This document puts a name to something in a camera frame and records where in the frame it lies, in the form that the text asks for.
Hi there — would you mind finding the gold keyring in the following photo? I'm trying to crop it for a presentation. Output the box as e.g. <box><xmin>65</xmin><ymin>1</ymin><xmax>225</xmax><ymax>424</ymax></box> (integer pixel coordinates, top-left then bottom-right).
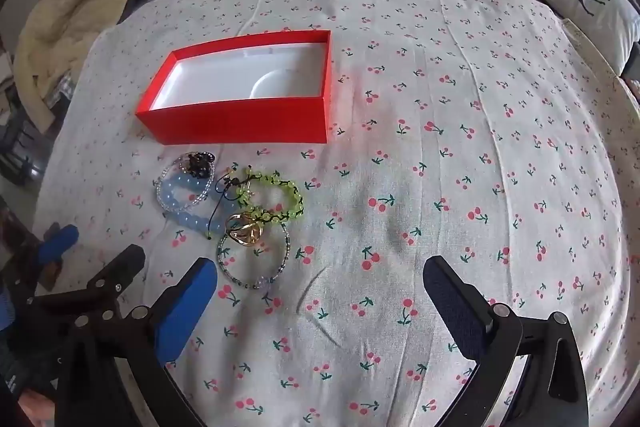
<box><xmin>225</xmin><ymin>212</ymin><xmax>267</xmax><ymax>249</ymax></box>

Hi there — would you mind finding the black cord bracelet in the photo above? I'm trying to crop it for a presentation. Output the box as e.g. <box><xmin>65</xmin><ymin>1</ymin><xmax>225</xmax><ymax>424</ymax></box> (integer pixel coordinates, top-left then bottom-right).
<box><xmin>206</xmin><ymin>163</ymin><xmax>252</xmax><ymax>241</ymax></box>

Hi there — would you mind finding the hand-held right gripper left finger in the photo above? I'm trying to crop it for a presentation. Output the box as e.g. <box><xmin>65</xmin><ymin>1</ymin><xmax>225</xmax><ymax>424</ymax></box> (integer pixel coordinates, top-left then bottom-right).
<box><xmin>55</xmin><ymin>257</ymin><xmax>219</xmax><ymax>427</ymax></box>

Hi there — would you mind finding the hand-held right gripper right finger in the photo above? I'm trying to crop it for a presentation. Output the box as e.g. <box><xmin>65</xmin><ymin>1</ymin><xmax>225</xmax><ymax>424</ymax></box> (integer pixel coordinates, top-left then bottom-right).
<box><xmin>422</xmin><ymin>255</ymin><xmax>590</xmax><ymax>427</ymax></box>

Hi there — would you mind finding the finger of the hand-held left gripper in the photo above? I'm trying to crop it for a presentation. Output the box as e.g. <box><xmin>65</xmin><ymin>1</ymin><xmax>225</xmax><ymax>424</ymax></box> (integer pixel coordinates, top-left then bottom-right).
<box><xmin>0</xmin><ymin>224</ymin><xmax>80</xmax><ymax>303</ymax></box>
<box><xmin>30</xmin><ymin>244</ymin><xmax>146</xmax><ymax>310</ymax></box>

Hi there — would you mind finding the blue bead bracelet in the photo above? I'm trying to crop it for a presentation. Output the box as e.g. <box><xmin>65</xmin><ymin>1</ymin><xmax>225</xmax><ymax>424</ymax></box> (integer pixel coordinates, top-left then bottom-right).
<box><xmin>157</xmin><ymin>172</ymin><xmax>239</xmax><ymax>240</ymax></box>

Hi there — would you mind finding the red cardboard box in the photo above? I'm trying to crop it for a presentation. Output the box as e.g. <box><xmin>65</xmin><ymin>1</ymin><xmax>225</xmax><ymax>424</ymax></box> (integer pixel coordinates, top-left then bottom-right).
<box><xmin>135</xmin><ymin>29</ymin><xmax>332</xmax><ymax>145</ymax></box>

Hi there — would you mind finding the teal seed bead bracelet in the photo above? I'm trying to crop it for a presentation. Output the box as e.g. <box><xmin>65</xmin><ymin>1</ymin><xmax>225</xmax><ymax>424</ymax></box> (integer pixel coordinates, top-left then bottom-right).
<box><xmin>215</xmin><ymin>217</ymin><xmax>292</xmax><ymax>292</ymax></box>

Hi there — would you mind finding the beige quilted blanket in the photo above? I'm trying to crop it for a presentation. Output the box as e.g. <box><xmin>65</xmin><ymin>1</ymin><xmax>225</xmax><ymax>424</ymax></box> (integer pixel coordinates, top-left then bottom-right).
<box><xmin>12</xmin><ymin>0</ymin><xmax>162</xmax><ymax>128</ymax></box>

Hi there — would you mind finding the clear bead bracelet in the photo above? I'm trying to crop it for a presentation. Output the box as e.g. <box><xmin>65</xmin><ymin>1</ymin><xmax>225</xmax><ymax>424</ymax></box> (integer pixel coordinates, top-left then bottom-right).
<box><xmin>155</xmin><ymin>153</ymin><xmax>217</xmax><ymax>211</ymax></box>

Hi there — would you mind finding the black flower charm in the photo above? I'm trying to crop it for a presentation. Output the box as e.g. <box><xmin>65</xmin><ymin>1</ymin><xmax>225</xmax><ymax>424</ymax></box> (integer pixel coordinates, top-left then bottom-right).
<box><xmin>181</xmin><ymin>151</ymin><xmax>217</xmax><ymax>178</ymax></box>

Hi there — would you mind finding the dark chair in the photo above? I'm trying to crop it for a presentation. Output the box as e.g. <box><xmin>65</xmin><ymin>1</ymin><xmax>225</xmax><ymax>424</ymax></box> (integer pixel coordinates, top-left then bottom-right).
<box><xmin>0</xmin><ymin>102</ymin><xmax>44</xmax><ymax>188</ymax></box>

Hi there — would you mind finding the green bead bracelet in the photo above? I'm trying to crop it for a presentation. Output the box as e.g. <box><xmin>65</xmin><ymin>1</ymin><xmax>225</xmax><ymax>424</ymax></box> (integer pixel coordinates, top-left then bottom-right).
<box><xmin>235</xmin><ymin>166</ymin><xmax>306</xmax><ymax>224</ymax></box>

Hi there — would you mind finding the cherry print bed sheet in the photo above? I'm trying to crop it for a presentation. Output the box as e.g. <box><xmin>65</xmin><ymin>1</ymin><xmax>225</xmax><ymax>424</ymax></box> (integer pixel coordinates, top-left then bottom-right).
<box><xmin>32</xmin><ymin>0</ymin><xmax>634</xmax><ymax>427</ymax></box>

